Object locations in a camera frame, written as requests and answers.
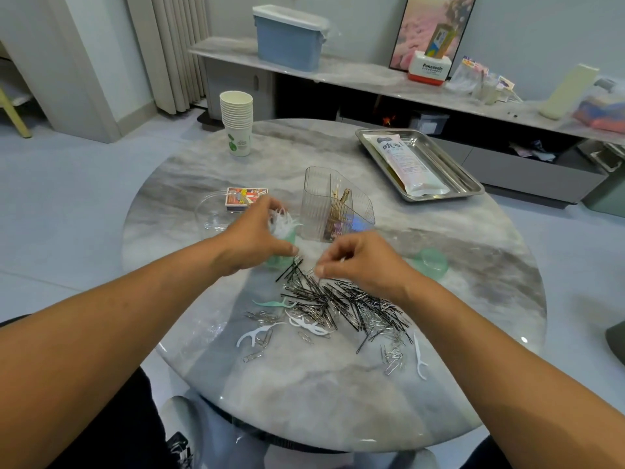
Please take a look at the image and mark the person's right hand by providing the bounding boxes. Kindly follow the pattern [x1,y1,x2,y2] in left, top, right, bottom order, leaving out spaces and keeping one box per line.
[314,230,426,307]

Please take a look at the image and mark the person's left hand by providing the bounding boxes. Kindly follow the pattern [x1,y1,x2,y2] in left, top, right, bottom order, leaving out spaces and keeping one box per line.
[207,195,299,279]

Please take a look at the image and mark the translucent green plastic cup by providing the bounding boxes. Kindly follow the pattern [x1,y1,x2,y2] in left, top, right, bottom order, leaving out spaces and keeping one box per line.
[266,210,304,272]

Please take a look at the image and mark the colourful matchbox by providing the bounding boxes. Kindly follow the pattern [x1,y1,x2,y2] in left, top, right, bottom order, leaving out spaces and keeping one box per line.
[225,186,270,210]

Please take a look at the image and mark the clear round plastic bowl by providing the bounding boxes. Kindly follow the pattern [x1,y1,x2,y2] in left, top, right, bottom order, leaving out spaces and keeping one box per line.
[195,190,240,240]

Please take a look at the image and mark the pile of floss picks and clips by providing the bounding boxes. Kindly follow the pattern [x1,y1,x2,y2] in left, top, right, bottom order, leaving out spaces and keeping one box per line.
[236,188,431,382]

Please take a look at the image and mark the pale green plastic lid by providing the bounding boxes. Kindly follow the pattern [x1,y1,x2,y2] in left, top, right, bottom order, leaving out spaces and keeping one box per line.
[410,248,451,281]

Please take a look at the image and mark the clear ribbed organizer box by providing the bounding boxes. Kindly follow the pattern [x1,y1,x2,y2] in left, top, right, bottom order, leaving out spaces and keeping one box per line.
[301,165,377,242]

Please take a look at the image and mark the clear printed plastic bag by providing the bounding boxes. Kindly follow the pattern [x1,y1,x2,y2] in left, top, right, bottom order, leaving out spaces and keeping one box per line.
[374,134,451,198]

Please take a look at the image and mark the group of white paper cups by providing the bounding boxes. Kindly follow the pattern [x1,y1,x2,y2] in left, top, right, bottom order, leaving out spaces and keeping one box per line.
[219,91,255,157]

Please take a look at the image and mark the metal tray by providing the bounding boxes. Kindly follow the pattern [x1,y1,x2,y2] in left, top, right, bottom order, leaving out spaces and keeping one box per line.
[356,128,486,203]

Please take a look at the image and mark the person's left forearm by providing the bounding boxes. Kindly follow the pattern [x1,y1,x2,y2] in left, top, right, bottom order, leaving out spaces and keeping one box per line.
[0,239,230,469]

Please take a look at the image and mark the person's right forearm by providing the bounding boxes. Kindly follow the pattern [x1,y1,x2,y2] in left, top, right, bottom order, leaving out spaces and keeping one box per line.
[400,278,625,469]

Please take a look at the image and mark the white box in cabinet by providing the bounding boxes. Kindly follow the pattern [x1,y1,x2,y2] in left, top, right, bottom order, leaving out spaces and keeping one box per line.
[411,111,451,137]

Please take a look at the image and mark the grey cabinet with marble top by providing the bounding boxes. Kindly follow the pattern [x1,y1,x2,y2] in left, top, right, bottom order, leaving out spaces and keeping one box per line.
[188,36,625,209]

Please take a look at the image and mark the loose papers in cabinet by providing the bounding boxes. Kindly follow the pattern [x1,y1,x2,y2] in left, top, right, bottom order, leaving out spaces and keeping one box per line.
[508,141,558,161]

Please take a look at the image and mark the blue storage box white lid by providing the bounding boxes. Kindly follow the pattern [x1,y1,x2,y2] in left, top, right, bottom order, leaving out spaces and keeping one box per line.
[252,5,331,73]

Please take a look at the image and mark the white and red small box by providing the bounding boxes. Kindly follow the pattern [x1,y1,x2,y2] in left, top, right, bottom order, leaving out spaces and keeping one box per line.
[407,50,453,87]

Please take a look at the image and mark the beige curtain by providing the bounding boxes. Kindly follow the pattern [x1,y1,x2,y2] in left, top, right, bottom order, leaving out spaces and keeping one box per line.
[125,0,211,116]

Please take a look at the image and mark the clear bag of snacks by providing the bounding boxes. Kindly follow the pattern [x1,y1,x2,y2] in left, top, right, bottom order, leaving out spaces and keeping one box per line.
[447,58,488,96]

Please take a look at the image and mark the small colourful box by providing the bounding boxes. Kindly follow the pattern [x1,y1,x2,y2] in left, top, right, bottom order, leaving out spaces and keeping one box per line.
[426,23,456,59]

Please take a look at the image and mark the framed pink picture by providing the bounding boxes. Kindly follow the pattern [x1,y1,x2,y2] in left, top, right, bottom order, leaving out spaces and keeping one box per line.
[389,0,479,72]

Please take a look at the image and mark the grey green storage bin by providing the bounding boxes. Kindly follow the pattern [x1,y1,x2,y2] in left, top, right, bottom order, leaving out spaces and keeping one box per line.
[581,143,625,219]

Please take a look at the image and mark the trash bin with black bag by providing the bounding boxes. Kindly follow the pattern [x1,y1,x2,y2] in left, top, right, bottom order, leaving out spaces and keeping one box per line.
[605,319,625,365]

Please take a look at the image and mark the cream paper roll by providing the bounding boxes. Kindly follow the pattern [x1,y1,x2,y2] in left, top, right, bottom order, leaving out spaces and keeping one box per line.
[539,63,600,121]

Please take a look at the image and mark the clear storage box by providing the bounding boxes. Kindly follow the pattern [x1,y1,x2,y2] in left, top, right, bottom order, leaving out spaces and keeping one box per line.
[574,78,625,134]

